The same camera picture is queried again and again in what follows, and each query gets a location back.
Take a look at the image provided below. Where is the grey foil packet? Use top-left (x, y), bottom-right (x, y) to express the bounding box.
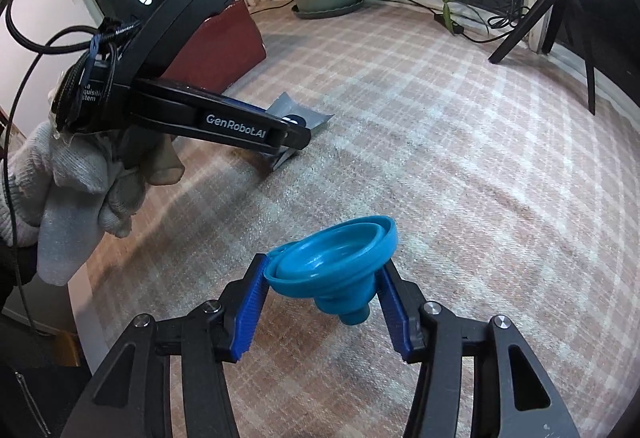
top-left (252, 92), bottom-right (335, 173)

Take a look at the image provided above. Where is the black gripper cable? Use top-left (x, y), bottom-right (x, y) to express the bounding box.
top-left (0, 0), bottom-right (187, 334)

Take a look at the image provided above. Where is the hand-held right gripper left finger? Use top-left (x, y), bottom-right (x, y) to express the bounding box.
top-left (60, 253), bottom-right (269, 438)

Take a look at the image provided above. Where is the person's black jacket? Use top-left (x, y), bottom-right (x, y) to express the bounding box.
top-left (0, 318), bottom-right (96, 438)

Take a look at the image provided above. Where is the person's left hand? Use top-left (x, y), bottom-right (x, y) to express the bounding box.
top-left (7, 118), bottom-right (186, 287)

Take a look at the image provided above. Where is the dark red storage box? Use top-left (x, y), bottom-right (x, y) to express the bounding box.
top-left (155, 0), bottom-right (267, 91)

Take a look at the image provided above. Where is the black ring light cable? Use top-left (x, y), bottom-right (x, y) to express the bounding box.
top-left (360, 0), bottom-right (531, 43)

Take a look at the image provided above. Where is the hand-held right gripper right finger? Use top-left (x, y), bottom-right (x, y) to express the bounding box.
top-left (376, 261), bottom-right (582, 438)

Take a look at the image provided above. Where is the person's left forearm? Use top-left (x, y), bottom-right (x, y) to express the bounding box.
top-left (0, 198), bottom-right (41, 319)

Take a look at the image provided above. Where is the blue collapsible funnel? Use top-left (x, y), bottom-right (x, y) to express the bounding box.
top-left (263, 214), bottom-right (400, 326)

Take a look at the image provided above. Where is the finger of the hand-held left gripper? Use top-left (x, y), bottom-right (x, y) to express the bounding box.
top-left (212, 95), bottom-right (275, 117)
top-left (235, 115), bottom-right (312, 155)

